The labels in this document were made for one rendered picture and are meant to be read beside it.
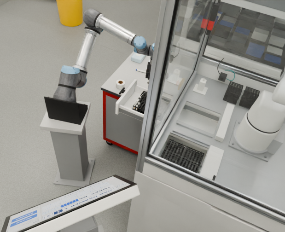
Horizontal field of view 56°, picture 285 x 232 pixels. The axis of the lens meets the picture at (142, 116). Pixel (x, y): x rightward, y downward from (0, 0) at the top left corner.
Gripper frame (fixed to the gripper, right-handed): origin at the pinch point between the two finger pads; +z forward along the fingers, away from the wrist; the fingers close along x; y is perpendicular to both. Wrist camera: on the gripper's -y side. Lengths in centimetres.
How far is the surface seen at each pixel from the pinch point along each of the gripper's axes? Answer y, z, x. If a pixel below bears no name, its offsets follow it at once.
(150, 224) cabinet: -12, 44, 89
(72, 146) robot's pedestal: 52, 31, 46
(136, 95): 11.9, -0.8, 14.7
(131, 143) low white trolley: 11, 61, 12
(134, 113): 10.2, -4.5, 37.2
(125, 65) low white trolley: 27.0, 6.9, -28.1
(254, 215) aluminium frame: -54, -19, 102
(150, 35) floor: 15, 83, -214
